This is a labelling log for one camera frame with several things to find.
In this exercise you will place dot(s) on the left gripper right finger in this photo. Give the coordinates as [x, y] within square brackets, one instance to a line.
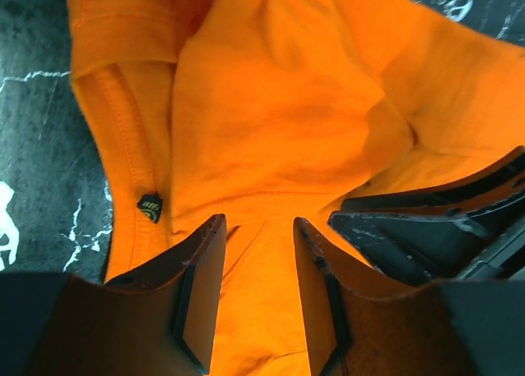
[358, 321]

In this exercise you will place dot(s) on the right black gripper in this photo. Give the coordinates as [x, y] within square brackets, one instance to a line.
[485, 230]

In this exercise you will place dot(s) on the orange t shirt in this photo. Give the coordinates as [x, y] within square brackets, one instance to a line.
[287, 125]

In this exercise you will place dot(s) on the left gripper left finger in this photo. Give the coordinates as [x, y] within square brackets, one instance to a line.
[157, 319]

